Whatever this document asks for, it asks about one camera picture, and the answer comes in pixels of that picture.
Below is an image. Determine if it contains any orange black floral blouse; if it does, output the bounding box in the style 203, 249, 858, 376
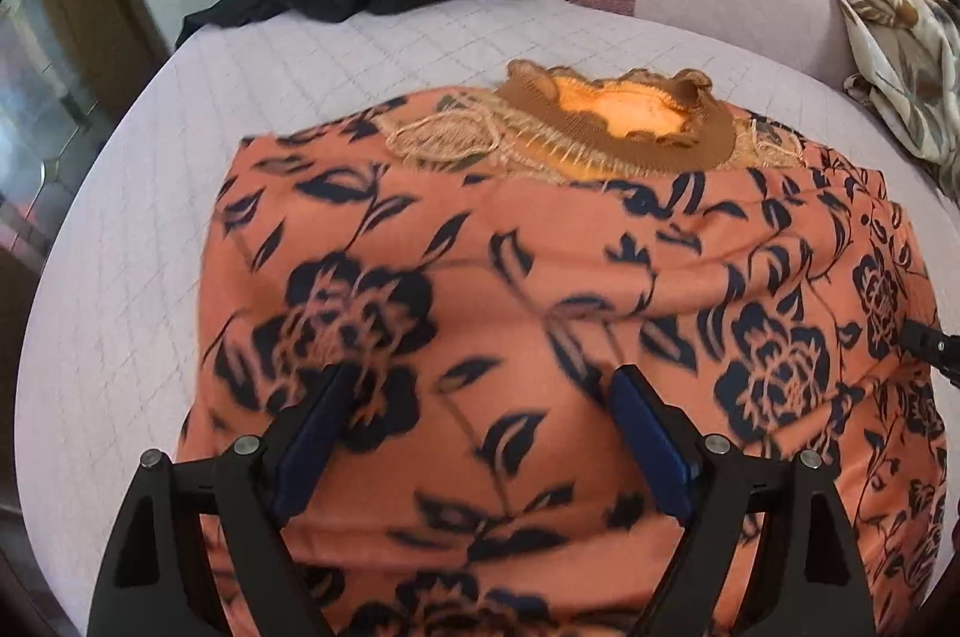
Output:
178, 88, 947, 635

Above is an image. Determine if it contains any wooden stained glass door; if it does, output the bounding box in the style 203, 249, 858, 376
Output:
2, 0, 167, 603

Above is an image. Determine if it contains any cream floral blanket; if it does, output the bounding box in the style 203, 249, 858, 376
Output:
838, 0, 958, 200

